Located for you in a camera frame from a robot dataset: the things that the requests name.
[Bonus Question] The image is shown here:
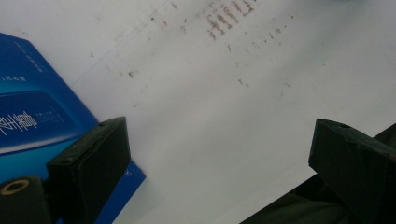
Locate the blue cardboard box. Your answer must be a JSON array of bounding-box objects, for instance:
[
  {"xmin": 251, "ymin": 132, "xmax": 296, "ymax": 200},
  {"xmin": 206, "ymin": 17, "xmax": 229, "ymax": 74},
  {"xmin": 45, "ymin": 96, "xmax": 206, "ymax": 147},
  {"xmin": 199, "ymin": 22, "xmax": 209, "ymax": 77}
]
[{"xmin": 0, "ymin": 32, "xmax": 147, "ymax": 224}]

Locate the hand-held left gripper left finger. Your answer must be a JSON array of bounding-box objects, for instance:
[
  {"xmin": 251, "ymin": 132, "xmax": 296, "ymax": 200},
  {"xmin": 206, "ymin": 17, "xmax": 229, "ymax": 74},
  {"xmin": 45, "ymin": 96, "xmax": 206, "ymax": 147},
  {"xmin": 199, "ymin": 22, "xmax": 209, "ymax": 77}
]
[{"xmin": 46, "ymin": 116, "xmax": 132, "ymax": 224}]

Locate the dark cloth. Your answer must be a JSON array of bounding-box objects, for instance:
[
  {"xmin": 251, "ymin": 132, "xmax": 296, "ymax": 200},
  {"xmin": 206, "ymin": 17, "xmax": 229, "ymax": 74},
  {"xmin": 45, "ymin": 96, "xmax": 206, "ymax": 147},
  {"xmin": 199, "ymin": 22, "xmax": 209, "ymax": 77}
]
[{"xmin": 239, "ymin": 122, "xmax": 396, "ymax": 224}]

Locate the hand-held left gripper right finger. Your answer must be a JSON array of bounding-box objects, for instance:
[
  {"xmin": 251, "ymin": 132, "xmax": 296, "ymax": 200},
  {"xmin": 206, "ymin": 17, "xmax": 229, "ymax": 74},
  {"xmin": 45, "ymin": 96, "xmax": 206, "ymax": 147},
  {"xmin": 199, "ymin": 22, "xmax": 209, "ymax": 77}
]
[{"xmin": 308, "ymin": 118, "xmax": 396, "ymax": 224}]

